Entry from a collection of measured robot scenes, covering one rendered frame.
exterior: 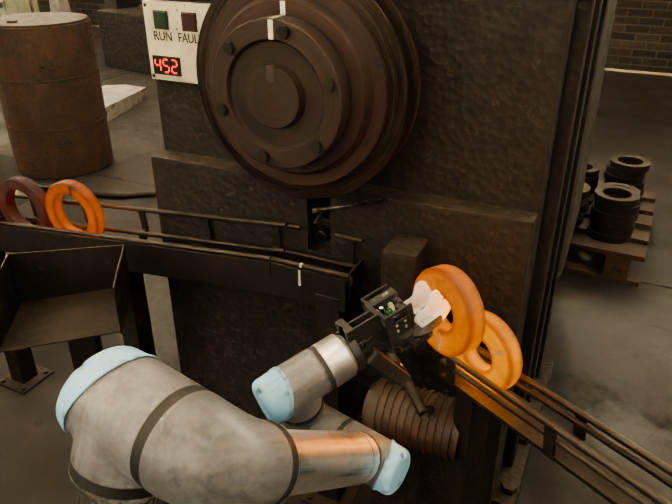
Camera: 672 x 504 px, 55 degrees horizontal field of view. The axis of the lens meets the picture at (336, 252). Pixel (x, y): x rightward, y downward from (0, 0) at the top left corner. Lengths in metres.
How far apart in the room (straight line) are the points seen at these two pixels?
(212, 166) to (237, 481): 1.06
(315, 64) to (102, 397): 0.71
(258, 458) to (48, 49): 3.53
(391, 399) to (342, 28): 0.74
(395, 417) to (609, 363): 1.30
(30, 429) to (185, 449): 1.65
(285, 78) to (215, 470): 0.76
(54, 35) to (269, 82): 2.89
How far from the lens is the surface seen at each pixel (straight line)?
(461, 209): 1.38
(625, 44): 7.32
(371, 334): 1.02
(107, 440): 0.72
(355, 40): 1.22
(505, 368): 1.19
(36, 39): 4.04
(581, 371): 2.45
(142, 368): 0.73
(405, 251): 1.34
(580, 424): 1.16
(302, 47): 1.20
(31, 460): 2.18
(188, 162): 1.66
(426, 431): 1.36
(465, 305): 1.05
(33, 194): 1.97
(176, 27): 1.62
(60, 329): 1.58
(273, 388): 0.97
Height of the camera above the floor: 1.42
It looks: 28 degrees down
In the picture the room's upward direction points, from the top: straight up
